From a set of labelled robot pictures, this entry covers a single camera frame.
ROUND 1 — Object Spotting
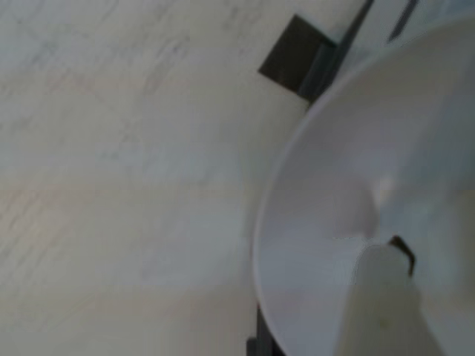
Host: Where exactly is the grey circular toy track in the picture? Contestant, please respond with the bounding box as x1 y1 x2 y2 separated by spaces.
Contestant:
246 0 376 356

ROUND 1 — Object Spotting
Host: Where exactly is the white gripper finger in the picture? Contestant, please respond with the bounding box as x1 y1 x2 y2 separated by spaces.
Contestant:
333 245 446 356

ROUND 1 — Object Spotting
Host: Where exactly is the white dish behind locomotive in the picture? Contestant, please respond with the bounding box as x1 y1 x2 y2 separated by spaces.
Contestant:
253 16 475 356

